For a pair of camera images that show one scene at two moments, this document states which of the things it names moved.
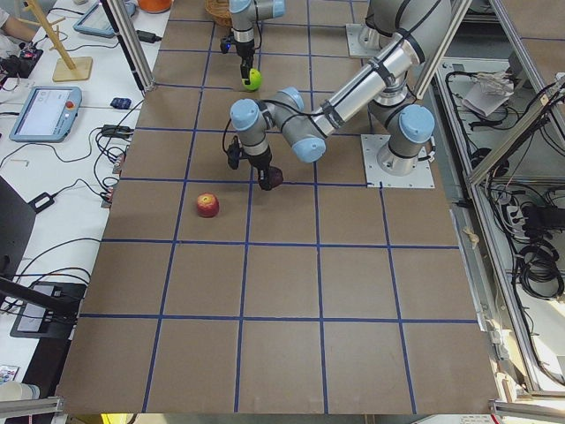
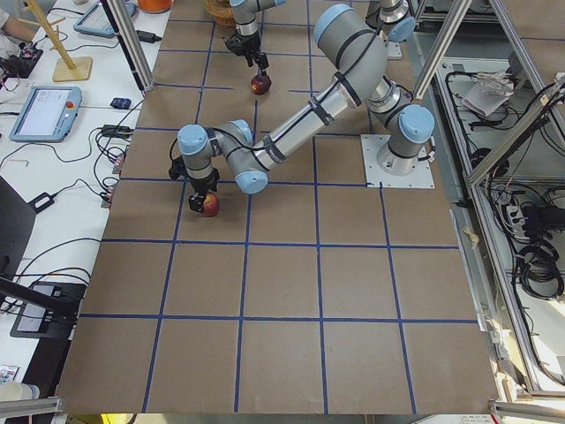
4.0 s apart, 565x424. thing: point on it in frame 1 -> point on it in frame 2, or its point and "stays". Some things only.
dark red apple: [275, 177] -> [260, 84]
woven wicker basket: [220, 11] stays
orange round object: [155, 5] stays
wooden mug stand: [68, 68] stays
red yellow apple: [207, 205] stays
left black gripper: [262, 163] -> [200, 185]
